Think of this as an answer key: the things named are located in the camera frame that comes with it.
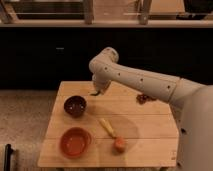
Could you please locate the dark purple bowl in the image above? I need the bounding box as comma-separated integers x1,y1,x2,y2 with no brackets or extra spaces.
64,95,87,118

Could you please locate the black object at floor left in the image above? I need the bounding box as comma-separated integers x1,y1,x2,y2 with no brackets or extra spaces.
4,144,14,171

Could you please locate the orange spoon with yellow handle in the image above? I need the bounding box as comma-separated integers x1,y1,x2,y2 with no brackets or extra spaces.
99,118,126,153

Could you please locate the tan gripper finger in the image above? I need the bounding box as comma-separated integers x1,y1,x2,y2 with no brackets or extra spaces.
95,89,103,96

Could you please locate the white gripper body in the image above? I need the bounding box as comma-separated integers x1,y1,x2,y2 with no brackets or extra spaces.
92,74,111,92

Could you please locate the dark red grape bunch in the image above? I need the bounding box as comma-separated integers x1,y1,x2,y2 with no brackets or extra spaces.
136,94,155,104

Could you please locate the orange bowl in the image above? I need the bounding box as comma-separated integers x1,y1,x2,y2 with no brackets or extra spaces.
59,127,92,159

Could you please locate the wooden shelf frame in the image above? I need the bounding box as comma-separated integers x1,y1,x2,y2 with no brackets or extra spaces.
0,0,213,28

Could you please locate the wooden table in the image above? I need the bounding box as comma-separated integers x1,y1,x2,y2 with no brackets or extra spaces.
38,81,178,168

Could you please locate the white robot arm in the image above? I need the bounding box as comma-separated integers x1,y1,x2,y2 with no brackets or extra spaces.
89,47,213,171

